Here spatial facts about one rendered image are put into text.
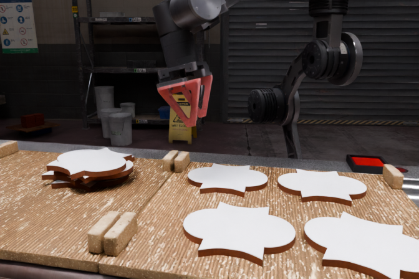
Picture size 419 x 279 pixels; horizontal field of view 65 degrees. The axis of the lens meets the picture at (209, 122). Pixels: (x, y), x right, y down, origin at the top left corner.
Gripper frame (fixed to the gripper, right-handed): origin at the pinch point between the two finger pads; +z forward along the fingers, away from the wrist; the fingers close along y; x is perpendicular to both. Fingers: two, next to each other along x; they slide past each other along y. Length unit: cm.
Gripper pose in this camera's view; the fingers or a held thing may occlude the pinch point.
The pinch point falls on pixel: (196, 116)
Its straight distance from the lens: 57.7
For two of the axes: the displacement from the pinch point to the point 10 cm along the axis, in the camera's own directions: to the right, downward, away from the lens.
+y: 1.7, -1.8, 9.7
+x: -9.6, 2.0, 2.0
